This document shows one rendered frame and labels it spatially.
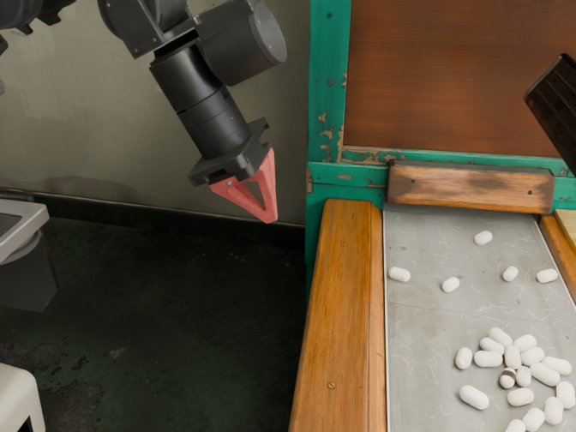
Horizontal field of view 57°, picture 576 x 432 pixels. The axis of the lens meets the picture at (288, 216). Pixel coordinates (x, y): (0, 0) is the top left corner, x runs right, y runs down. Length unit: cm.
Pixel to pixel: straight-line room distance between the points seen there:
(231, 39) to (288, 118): 148
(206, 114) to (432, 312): 51
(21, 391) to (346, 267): 50
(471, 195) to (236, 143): 60
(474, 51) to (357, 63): 20
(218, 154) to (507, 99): 64
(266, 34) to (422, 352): 51
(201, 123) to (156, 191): 179
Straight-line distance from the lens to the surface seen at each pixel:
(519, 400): 77
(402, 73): 100
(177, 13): 55
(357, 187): 108
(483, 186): 104
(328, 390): 71
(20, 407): 75
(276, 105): 195
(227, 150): 53
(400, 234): 103
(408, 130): 104
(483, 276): 97
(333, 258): 91
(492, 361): 80
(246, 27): 49
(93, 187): 245
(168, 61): 52
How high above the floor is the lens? 131
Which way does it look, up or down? 33 degrees down
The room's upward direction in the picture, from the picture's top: straight up
